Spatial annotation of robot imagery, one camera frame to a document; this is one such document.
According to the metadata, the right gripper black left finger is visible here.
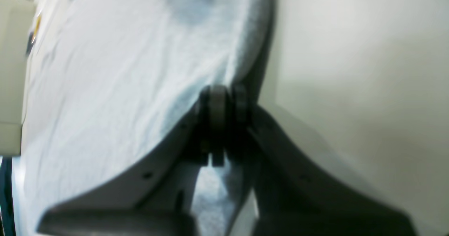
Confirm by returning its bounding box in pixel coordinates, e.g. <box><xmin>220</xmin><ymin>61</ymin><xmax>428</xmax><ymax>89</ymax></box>
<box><xmin>38</xmin><ymin>86</ymin><xmax>229</xmax><ymax>236</ymax></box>

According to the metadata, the grey T-shirt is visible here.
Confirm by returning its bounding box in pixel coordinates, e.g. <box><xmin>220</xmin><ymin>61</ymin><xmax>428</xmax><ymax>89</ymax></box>
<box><xmin>11</xmin><ymin>0</ymin><xmax>273</xmax><ymax>236</ymax></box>

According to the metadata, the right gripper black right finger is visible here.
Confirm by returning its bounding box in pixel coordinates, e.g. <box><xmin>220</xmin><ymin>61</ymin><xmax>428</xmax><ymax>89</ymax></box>
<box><xmin>232</xmin><ymin>85</ymin><xmax>416</xmax><ymax>236</ymax></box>

